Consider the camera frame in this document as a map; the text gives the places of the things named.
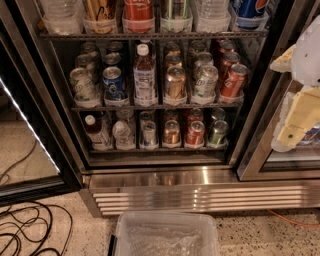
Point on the tea bottle white cap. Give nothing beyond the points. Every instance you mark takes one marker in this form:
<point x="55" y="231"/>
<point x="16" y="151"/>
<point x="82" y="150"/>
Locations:
<point x="144" y="74"/>

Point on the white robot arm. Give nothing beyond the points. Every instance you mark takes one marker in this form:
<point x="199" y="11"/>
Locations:
<point x="305" y="62"/>

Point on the right fridge glass door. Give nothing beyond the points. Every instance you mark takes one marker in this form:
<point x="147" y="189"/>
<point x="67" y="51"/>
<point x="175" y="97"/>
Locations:
<point x="254" y="158"/>

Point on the bottom shelf green can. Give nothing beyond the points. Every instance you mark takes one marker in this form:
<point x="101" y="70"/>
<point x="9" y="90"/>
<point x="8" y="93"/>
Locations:
<point x="218" y="133"/>

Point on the shelf green can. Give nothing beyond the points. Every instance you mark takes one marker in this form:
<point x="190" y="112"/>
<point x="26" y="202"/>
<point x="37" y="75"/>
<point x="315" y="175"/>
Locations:
<point x="175" y="13"/>
<point x="218" y="133"/>

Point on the top shelf pepsi can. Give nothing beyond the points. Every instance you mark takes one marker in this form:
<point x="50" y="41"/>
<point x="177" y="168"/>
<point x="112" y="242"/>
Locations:
<point x="249" y="12"/>

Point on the bottom shelf red can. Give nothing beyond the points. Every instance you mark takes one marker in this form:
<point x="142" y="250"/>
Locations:
<point x="195" y="134"/>

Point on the shelf red can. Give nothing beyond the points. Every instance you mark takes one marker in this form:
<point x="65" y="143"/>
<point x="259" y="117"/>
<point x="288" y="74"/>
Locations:
<point x="195" y="134"/>
<point x="139" y="14"/>

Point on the top shelf right water bottle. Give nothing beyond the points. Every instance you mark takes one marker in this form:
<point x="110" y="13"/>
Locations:
<point x="213" y="16"/>

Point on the shelf water bottle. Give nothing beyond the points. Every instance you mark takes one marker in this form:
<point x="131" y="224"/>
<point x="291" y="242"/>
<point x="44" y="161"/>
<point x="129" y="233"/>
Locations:
<point x="124" y="138"/>
<point x="213" y="16"/>
<point x="63" y="17"/>

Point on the bottom shelf gold can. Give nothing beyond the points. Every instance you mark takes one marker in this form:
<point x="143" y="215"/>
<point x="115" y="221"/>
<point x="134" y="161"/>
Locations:
<point x="171" y="134"/>

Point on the shelf gold can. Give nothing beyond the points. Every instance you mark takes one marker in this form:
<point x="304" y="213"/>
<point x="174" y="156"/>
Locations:
<point x="100" y="16"/>
<point x="171" y="134"/>

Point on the top shelf green can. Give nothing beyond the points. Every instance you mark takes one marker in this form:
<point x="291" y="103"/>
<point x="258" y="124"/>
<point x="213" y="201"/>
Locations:
<point x="175" y="13"/>

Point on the bottom shelf silver can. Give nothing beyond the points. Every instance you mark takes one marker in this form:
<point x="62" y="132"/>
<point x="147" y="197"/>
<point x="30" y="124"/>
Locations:
<point x="148" y="139"/>

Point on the top shelf red can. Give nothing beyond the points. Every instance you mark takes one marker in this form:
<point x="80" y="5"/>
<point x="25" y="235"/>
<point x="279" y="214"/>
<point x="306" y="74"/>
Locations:
<point x="139" y="14"/>

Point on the bottom shelf water bottle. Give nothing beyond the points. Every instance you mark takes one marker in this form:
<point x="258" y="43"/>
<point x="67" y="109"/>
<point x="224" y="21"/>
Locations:
<point x="124" y="138"/>

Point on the bottom shelf tea bottle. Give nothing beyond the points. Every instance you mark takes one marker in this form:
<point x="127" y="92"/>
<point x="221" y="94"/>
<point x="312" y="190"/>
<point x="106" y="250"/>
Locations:
<point x="98" y="133"/>

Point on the top shelf gold can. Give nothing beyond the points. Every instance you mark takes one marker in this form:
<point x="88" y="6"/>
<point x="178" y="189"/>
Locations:
<point x="100" y="16"/>

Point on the top shelf left water bottle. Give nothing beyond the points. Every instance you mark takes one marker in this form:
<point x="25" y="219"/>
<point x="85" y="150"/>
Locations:
<point x="63" y="17"/>

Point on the open fridge glass door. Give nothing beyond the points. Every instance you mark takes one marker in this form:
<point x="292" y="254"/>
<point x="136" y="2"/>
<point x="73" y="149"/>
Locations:
<point x="35" y="162"/>

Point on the red soda can front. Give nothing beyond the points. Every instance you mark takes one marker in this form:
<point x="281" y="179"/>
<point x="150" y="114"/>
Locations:
<point x="236" y="78"/>

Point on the red can second row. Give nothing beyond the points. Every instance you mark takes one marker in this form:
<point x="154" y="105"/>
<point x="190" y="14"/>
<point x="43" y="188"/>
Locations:
<point x="227" y="60"/>

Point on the silver green can front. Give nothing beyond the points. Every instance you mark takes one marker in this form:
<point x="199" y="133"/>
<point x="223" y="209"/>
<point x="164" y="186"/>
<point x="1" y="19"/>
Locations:
<point x="206" y="81"/>

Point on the silver can second row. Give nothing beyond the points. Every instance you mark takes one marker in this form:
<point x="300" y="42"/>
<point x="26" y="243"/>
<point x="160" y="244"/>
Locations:
<point x="203" y="58"/>

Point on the gold can front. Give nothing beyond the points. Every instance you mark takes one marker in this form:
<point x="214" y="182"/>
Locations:
<point x="175" y="80"/>

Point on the gold can second row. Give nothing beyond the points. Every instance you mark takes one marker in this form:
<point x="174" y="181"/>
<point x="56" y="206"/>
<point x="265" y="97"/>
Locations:
<point x="172" y="60"/>

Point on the blue soda can front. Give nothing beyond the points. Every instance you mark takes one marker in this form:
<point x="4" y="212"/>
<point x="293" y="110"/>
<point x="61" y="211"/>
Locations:
<point x="114" y="83"/>

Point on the blue can second row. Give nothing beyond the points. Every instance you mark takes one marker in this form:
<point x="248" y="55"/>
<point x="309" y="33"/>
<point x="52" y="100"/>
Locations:
<point x="112" y="59"/>

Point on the white green can front left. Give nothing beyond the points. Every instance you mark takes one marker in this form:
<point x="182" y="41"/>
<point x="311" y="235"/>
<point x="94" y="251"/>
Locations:
<point x="82" y="85"/>

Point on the clear plastic bin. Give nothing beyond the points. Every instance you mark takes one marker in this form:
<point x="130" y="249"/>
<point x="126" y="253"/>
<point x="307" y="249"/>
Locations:
<point x="149" y="233"/>

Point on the white can second row left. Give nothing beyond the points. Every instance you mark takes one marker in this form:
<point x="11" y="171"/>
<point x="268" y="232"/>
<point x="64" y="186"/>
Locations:
<point x="86" y="61"/>

